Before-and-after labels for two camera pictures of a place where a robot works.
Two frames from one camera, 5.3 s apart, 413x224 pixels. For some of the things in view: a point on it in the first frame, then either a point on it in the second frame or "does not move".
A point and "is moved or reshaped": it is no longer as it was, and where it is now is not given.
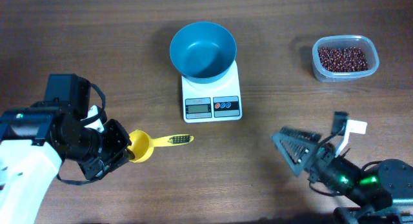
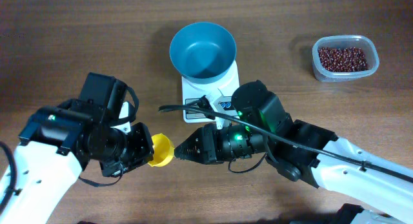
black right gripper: x=301 y=165 to x=215 y=150
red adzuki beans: x=342 y=59 does not move
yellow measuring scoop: x=142 y=144 is moved or reshaped
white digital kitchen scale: x=216 y=101 does not move
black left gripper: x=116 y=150 to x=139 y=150
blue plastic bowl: x=202 y=52 does not move
